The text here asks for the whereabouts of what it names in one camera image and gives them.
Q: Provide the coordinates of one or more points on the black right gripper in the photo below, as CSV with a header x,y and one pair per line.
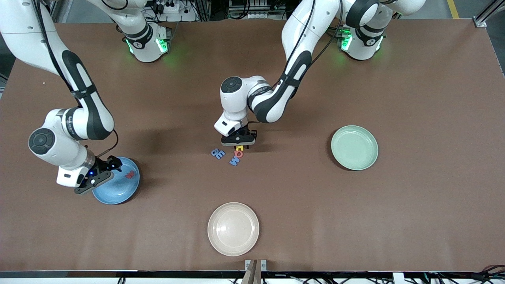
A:
x,y
104,163

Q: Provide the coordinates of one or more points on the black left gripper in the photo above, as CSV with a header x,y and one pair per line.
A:
x,y
250,132

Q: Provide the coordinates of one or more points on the pink foam letter Q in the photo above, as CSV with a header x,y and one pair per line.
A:
x,y
236,154

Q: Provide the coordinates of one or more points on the red foam letter w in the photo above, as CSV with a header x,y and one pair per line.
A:
x,y
129,174

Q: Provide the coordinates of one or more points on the blue foam letter M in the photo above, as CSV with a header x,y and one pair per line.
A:
x,y
235,161

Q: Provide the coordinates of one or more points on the blue foam letter a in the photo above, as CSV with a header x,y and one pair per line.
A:
x,y
212,152

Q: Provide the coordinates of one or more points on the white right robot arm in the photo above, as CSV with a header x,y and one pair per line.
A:
x,y
59,146

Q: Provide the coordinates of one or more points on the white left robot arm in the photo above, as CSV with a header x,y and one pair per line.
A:
x,y
236,102

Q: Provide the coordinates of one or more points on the blue round plate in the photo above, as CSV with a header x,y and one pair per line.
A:
x,y
122,189

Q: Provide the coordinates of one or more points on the blue three-pronged foam letter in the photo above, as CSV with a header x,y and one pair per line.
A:
x,y
219,154

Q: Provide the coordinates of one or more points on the beige round plate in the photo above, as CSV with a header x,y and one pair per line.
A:
x,y
232,228

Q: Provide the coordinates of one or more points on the pale green round plate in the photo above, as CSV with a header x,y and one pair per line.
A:
x,y
354,148

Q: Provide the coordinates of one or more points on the brown table cover sheet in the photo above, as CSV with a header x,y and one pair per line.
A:
x,y
355,221

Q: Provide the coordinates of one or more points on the long white socket strip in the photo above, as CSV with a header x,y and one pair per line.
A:
x,y
256,15

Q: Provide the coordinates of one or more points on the white power strip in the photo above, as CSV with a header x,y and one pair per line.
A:
x,y
173,6

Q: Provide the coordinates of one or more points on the white paper label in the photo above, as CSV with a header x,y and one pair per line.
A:
x,y
398,278

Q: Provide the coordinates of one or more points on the small metal edge bracket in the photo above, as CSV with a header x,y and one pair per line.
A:
x,y
248,264

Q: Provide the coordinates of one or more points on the black table edge rail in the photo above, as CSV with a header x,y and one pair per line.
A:
x,y
158,274

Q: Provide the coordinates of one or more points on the tan upright post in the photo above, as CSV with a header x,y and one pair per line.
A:
x,y
252,276

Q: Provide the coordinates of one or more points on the aluminium frame profile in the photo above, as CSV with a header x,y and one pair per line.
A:
x,y
480,22

